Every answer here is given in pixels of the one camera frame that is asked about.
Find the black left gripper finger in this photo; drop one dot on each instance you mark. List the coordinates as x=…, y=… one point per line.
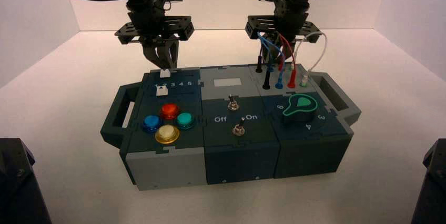
x=172, y=53
x=151, y=53

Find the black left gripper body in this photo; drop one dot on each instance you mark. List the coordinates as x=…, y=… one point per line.
x=149, y=25

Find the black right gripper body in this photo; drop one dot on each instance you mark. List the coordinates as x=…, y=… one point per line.
x=289, y=24

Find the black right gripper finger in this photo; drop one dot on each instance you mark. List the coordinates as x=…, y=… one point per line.
x=288, y=46
x=267, y=50

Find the grey and teal task box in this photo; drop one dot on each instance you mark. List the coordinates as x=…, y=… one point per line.
x=240, y=159

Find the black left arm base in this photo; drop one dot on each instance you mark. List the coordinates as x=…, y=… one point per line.
x=17, y=187

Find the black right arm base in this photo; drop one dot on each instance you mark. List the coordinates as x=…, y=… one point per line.
x=433, y=191

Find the white slider cap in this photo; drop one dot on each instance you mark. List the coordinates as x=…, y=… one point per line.
x=165, y=73
x=161, y=91

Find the grey rectangular display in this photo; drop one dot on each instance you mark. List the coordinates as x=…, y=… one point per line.
x=227, y=82

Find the red round push button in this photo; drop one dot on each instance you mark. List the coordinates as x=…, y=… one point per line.
x=169, y=111

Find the green-topped rotary knob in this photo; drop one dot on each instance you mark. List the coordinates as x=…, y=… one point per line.
x=299, y=108

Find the green round push button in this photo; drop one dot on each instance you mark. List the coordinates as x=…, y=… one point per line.
x=184, y=120

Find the blue round push button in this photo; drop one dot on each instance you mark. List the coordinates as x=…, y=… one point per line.
x=151, y=123

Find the yellow round push button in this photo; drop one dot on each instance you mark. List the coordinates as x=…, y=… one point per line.
x=167, y=134

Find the silver metal toggle switch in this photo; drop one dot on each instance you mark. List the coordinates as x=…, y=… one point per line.
x=239, y=128
x=231, y=103

